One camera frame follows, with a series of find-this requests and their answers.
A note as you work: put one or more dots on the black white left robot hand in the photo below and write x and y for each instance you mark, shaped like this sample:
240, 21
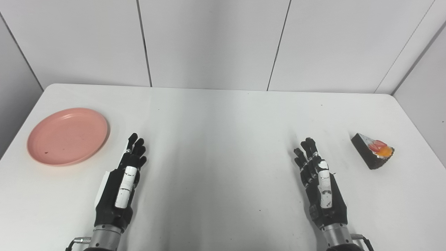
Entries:
116, 202

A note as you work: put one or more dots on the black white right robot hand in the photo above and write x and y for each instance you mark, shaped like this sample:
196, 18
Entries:
325, 198

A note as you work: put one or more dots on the chocolate cake slice with fruit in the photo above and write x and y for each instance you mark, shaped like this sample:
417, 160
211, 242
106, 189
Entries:
369, 157

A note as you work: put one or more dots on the pink round plate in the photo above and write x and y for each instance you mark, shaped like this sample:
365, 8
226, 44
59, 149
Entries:
68, 136

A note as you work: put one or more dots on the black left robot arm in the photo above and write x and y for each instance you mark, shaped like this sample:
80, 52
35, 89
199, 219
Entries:
104, 238

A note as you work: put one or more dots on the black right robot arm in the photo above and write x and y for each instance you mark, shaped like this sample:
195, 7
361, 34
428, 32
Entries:
338, 237

